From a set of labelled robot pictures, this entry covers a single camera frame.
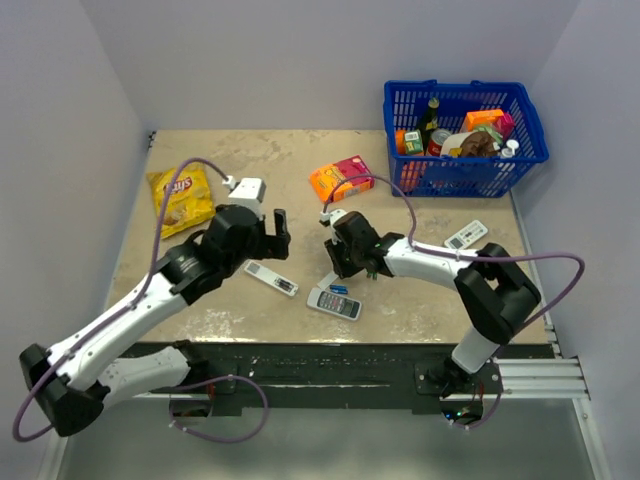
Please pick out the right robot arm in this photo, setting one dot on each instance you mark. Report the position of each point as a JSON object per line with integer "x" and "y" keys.
{"x": 497, "y": 295}

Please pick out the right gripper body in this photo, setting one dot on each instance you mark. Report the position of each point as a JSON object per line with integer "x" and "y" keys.
{"x": 345, "y": 258}

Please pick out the small white remote control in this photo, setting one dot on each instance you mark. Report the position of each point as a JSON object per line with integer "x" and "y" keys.
{"x": 467, "y": 236}

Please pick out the green yellow carton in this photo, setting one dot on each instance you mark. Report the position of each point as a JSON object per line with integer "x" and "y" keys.
{"x": 413, "y": 143}

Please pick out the blue plastic basket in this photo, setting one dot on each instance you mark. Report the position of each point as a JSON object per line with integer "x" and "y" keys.
{"x": 422, "y": 176}

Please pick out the brown snack packet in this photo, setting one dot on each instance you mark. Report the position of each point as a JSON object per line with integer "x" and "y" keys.
{"x": 474, "y": 144}

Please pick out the blue battery right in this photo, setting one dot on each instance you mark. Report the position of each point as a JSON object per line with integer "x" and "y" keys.
{"x": 338, "y": 289}

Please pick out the white bottle cap item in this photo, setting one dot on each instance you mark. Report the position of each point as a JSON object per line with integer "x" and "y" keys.
{"x": 509, "y": 149}

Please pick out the yellow Lays chips bag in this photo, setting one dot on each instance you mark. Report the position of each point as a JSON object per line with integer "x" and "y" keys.
{"x": 190, "y": 203}

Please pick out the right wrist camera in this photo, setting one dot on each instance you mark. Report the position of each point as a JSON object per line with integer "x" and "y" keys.
{"x": 328, "y": 218}

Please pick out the orange pink box in basket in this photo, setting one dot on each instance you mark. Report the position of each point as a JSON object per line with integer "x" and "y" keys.
{"x": 496, "y": 122}

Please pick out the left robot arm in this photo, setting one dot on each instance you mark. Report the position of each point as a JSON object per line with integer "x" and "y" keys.
{"x": 70, "y": 382}

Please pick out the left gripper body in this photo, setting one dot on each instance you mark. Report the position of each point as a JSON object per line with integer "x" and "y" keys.
{"x": 270, "y": 246}

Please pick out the black table front rail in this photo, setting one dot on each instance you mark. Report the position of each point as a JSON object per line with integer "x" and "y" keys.
{"x": 307, "y": 376}

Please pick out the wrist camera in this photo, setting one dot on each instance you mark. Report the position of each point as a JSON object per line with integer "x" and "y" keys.
{"x": 248, "y": 192}
{"x": 328, "y": 218}

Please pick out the aluminium frame rail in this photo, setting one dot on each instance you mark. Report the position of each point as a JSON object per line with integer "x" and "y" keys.
{"x": 556, "y": 378}

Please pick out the white battery cover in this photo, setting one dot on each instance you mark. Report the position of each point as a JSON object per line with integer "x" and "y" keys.
{"x": 327, "y": 281}

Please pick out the white long remote control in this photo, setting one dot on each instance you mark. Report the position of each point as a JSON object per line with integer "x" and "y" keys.
{"x": 267, "y": 276}

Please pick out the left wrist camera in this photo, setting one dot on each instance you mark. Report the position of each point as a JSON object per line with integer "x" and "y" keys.
{"x": 248, "y": 192}

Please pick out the grey-faced remote control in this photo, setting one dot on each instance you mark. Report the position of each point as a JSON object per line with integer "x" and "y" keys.
{"x": 334, "y": 304}

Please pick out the black battery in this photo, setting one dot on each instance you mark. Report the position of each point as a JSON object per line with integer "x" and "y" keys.
{"x": 284, "y": 284}
{"x": 281, "y": 288}

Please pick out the orange pink sponge box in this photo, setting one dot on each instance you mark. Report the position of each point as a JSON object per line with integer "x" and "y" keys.
{"x": 340, "y": 180}

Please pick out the dark glass bottle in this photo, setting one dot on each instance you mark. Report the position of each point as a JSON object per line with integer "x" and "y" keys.
{"x": 428, "y": 122}

